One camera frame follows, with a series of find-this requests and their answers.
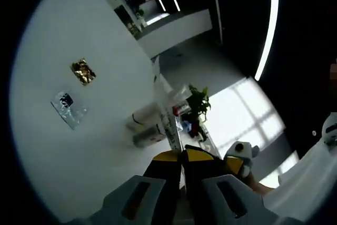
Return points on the white chest-worn device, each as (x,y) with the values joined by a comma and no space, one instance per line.
(330,130)

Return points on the white red-collared pump skincare bottle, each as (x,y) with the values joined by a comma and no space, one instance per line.
(147,115)

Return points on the large window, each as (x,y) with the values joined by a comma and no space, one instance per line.
(245,114)

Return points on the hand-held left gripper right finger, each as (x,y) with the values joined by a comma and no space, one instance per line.
(205,167)

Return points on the red bag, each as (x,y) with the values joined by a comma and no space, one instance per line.
(196,128)

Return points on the green potted plant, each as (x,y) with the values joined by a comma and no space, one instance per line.
(200,101)

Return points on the gold skincare sachet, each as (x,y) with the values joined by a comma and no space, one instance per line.
(83,71)

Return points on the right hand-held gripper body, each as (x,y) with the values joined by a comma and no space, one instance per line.
(247,154)

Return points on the silver clear-capped skincare bottle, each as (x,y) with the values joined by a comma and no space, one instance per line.
(148,138)

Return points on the silver blue skincare sachet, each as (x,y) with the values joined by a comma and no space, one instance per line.
(69,111)

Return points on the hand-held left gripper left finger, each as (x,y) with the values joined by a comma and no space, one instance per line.
(163,172)

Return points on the blue plastic bag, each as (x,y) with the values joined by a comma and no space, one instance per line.
(185,125)

